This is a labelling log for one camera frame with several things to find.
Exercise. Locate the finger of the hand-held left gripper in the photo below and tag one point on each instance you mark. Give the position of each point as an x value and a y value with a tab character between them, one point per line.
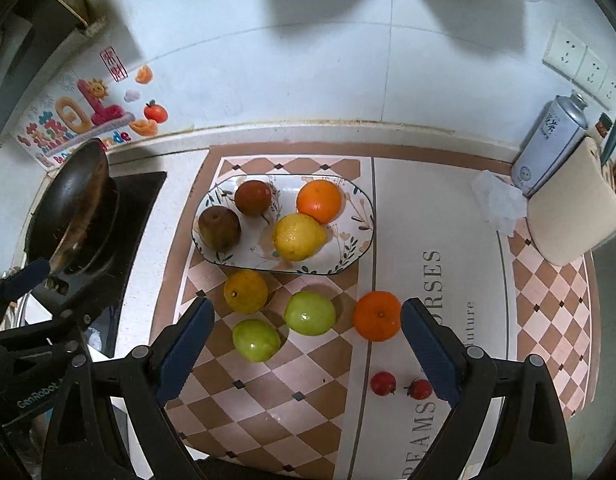
38	340
28	276

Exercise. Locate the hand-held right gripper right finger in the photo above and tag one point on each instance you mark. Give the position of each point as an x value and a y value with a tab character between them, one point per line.
430	350

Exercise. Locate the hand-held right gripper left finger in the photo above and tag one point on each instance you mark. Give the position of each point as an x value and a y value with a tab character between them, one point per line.
187	347

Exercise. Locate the red cherry tomato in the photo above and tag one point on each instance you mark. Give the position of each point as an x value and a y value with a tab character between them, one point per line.
383	383
419	389

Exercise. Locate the orange tangerine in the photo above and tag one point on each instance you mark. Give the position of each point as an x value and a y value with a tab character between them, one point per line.
378	316

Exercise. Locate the green apple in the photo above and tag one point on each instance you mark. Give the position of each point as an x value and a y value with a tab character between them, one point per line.
256	339
309	313

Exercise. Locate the yellow-orange citrus fruit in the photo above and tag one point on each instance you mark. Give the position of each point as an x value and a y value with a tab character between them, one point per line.
245	291

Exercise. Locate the oval floral plate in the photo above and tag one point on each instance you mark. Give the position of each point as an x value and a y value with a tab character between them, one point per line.
338	255

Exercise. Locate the black frying pan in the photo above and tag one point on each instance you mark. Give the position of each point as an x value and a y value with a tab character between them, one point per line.
73	195

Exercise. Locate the black gas stove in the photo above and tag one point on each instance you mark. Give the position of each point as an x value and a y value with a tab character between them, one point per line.
138	220

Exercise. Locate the brown pear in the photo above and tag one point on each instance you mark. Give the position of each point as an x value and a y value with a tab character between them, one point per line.
218	228

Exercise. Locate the checkered counter mat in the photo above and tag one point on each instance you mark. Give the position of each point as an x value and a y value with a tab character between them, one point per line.
438	200

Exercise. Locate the yellow lemon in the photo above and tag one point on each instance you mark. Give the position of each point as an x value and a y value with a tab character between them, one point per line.
298	237

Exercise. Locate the dark red-brown fruit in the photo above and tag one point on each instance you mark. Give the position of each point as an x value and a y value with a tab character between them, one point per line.
253	198

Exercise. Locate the white crumpled tissue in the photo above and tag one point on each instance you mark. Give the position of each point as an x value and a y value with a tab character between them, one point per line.
498	200

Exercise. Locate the large orange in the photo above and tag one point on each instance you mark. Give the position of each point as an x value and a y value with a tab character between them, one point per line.
319	201

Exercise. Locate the beige cutting board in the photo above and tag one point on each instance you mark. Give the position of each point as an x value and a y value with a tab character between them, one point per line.
573	215

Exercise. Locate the range hood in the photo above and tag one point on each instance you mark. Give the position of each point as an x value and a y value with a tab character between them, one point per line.
18	60

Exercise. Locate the silver spray can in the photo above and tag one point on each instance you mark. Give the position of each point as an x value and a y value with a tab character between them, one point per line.
548	145

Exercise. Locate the colourful wall sticker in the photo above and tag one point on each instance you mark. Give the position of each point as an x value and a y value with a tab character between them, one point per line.
73	120

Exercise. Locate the persimmon wall sticker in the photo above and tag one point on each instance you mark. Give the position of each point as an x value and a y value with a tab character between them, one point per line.
156	111

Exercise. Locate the red paper wall tag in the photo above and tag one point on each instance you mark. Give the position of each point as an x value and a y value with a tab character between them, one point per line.
112	63

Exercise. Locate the orange fruit wall sticker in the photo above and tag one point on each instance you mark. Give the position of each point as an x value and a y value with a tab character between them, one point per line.
144	74

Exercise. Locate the white wall socket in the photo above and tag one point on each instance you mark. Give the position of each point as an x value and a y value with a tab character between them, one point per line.
591	70
611	91
564	47

